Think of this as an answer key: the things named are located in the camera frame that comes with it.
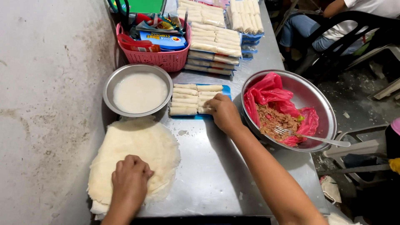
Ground person's left hand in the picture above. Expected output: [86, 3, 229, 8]
[111, 155, 154, 207]

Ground person's right hand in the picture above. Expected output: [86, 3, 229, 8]
[205, 93, 246, 135]

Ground stack of round white wrappers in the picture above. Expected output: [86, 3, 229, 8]
[87, 119, 181, 217]

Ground blue plastic tray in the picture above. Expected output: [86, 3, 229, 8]
[170, 84, 232, 120]

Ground group of raw spring rolls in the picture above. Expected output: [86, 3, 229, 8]
[169, 83, 224, 116]

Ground tall stack of packed roll trays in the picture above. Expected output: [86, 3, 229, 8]
[184, 22, 243, 77]

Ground pink plastic bag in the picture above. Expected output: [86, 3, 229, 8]
[244, 72, 320, 147]

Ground brown minced meat filling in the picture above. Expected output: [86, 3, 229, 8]
[256, 104, 301, 142]

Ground pink plastic basket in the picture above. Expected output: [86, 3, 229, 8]
[116, 18, 192, 73]

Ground white paste liquid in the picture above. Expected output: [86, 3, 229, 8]
[113, 72, 169, 114]

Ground blue food packet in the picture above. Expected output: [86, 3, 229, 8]
[139, 31, 188, 51]

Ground blue trays stack with rolls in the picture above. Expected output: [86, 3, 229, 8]
[226, 0, 265, 61]

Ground low stack of packed roll trays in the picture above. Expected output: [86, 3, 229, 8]
[177, 0, 226, 29]

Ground crumpled colourful foil packets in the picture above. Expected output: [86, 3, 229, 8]
[129, 12, 185, 34]

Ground red food packet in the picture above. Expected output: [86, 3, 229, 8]
[117, 33, 161, 53]

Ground large round metal bowl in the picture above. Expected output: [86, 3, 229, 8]
[241, 69, 337, 153]

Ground small round metal bowl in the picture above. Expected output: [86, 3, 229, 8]
[103, 64, 174, 118]

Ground metal fork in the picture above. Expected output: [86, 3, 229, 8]
[274, 126, 352, 148]

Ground green spiral notebook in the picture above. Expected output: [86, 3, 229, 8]
[126, 0, 168, 15]

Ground black plastic chair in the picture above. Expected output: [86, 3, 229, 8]
[293, 11, 400, 77]

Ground white crumpled cloth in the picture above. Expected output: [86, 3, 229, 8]
[319, 175, 342, 204]

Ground white plastic chair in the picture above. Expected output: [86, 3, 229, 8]
[319, 123, 392, 185]

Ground black container with pink lid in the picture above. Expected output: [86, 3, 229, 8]
[385, 117, 400, 160]

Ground green handled scissors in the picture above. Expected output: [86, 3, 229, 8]
[107, 0, 130, 31]

